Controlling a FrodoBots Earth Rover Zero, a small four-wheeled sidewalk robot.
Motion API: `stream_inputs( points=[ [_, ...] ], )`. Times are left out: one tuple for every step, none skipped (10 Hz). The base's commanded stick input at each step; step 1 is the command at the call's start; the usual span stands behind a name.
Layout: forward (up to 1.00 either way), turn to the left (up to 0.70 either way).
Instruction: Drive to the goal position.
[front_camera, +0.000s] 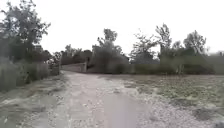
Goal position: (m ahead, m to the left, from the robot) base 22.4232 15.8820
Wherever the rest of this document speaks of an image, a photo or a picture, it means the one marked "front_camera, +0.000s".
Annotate row of trees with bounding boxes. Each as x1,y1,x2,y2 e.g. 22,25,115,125
53,23,224,75

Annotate pale gravel path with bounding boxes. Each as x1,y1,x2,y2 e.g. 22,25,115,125
19,70,224,128

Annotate dark green hedge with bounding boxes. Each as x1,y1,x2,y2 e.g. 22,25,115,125
87,53,224,76

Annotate patchy grass field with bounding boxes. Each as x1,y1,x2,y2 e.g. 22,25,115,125
99,73,224,122

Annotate overgrown hedge bushes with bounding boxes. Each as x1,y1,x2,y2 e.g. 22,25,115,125
0,49,62,93

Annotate weedy grass verge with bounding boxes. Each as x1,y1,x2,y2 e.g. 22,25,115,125
0,73,69,128

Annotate tall dark tree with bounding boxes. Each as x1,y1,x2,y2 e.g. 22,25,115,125
0,0,52,63

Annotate pale low wall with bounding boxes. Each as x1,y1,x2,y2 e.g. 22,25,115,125
60,62,88,74

